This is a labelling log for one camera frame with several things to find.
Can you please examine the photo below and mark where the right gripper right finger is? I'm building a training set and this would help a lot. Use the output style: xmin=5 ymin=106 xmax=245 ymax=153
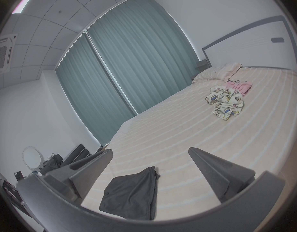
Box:
xmin=188 ymin=147 xmax=256 ymax=202

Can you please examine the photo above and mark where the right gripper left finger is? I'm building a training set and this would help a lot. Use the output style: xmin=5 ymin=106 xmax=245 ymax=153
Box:
xmin=44 ymin=149 xmax=113 ymax=199

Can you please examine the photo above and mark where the black T-shirt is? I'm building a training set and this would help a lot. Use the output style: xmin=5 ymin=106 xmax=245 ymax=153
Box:
xmin=99 ymin=166 xmax=161 ymax=221

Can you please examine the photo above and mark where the bed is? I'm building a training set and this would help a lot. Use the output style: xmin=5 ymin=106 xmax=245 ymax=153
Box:
xmin=81 ymin=15 xmax=297 ymax=223

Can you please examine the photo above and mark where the black chest of drawers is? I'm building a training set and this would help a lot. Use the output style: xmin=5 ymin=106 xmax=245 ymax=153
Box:
xmin=59 ymin=144 xmax=92 ymax=170

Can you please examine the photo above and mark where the round white mirror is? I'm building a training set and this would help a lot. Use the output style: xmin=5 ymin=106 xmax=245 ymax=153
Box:
xmin=22 ymin=146 xmax=42 ymax=171

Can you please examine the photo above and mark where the white printed garment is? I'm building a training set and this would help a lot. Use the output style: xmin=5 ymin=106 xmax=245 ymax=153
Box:
xmin=205 ymin=86 xmax=245 ymax=121

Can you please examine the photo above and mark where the blue-green curtain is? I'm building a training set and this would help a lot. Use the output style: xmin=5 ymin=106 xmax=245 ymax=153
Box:
xmin=55 ymin=32 xmax=137 ymax=145
xmin=87 ymin=0 xmax=199 ymax=115

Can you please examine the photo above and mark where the pink garment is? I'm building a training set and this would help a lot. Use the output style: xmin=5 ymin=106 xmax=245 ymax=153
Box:
xmin=227 ymin=80 xmax=253 ymax=97

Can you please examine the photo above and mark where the pale pink pillow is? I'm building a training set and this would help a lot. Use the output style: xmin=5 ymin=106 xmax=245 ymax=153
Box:
xmin=193 ymin=62 xmax=242 ymax=83

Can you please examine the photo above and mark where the grey bedside table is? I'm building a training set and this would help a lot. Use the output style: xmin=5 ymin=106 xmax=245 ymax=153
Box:
xmin=192 ymin=60 xmax=208 ymax=80

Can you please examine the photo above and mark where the ceiling air conditioner unit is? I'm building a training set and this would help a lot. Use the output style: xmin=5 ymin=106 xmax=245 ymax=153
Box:
xmin=0 ymin=34 xmax=18 ymax=77

